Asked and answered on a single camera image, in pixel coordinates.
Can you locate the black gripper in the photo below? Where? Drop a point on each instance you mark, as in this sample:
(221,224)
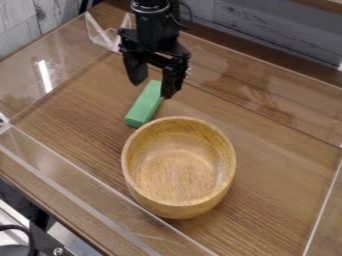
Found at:
(155,36)

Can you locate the green rectangular block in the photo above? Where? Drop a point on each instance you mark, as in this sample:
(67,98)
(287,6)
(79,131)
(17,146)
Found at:
(144,105)

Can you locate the brown wooden bowl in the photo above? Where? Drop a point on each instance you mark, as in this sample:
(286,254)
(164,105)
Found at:
(177,164)

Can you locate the clear acrylic corner bracket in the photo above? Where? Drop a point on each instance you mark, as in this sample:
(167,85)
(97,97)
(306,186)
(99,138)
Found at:
(103,37)

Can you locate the black metal bracket with screw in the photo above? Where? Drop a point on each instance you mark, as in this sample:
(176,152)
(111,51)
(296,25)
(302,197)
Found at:
(45,245)

